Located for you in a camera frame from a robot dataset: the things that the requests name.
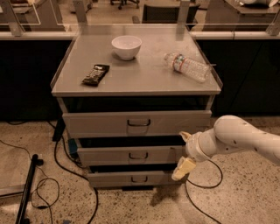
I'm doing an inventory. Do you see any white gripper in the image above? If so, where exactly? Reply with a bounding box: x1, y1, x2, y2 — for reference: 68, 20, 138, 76
171, 131, 209, 181

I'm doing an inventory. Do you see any grey drawer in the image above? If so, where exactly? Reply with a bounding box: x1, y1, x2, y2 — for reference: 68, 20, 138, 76
63, 110, 212, 138
78, 145, 185, 166
87, 171, 182, 188

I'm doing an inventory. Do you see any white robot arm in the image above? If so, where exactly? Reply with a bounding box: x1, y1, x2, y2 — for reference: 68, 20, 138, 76
171, 115, 280, 181

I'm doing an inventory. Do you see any grey bottom drawer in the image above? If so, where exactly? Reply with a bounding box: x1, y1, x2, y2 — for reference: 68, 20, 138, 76
87, 171, 182, 188

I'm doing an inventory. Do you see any grey drawer cabinet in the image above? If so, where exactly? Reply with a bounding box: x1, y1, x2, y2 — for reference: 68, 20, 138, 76
50, 24, 223, 192

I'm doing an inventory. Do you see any grey top drawer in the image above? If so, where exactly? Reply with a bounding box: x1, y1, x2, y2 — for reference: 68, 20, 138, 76
63, 110, 212, 138

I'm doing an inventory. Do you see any clear plastic water bottle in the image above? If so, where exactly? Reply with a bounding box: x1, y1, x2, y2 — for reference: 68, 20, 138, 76
164, 52, 211, 83

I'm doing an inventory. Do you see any blue box behind cabinet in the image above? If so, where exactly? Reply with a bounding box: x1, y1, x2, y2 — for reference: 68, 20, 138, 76
68, 138, 78, 155

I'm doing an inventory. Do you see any dark snack bar packet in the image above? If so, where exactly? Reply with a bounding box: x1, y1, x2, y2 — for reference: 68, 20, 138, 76
82, 64, 110, 87

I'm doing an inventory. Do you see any white ceramic bowl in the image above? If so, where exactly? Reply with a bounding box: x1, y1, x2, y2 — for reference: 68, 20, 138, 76
111, 35, 142, 60

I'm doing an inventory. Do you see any black power adapter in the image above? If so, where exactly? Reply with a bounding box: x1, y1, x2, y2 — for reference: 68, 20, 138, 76
52, 118, 66, 142

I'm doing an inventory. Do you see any black metal bar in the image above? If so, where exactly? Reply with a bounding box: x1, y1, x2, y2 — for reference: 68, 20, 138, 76
15, 154, 39, 224

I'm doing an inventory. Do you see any black floor cable right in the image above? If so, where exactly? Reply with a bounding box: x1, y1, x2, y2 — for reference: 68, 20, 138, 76
184, 159, 224, 224

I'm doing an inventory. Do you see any black floor cable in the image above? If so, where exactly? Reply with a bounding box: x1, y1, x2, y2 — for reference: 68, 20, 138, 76
46, 121, 100, 224
184, 159, 224, 224

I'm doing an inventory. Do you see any white rail ledge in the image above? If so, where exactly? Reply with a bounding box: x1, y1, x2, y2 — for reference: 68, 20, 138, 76
0, 31, 280, 40

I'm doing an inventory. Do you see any black floor cable left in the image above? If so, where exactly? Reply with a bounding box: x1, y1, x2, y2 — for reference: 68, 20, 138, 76
46, 121, 100, 224

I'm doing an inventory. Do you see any thin black looped cable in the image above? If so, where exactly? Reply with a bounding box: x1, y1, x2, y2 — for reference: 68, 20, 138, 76
0, 139, 60, 224

